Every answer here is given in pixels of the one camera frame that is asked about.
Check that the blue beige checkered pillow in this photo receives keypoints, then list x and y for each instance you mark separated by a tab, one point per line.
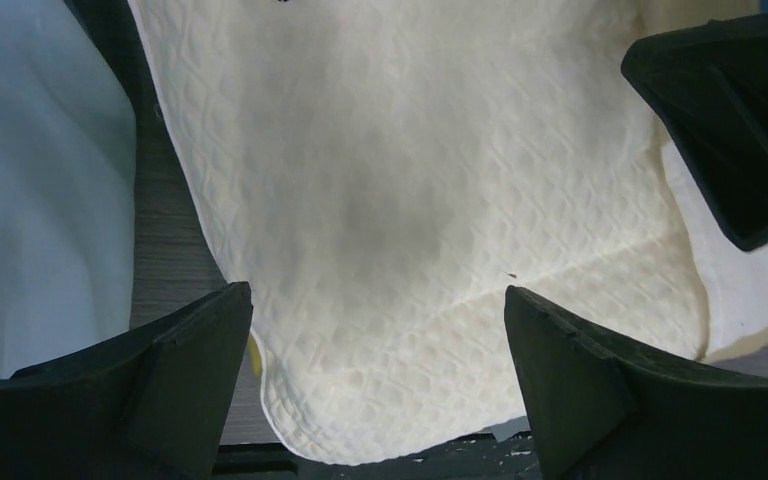
735	281

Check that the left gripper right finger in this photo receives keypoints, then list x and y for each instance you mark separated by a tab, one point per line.
602	405

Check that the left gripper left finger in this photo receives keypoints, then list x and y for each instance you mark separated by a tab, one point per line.
147	404

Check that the white quilted pillow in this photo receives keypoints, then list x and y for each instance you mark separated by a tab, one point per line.
380	172

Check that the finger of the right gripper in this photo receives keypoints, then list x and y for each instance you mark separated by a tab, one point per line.
709	86

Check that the light blue pillow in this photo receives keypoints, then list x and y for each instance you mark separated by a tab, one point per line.
67	173

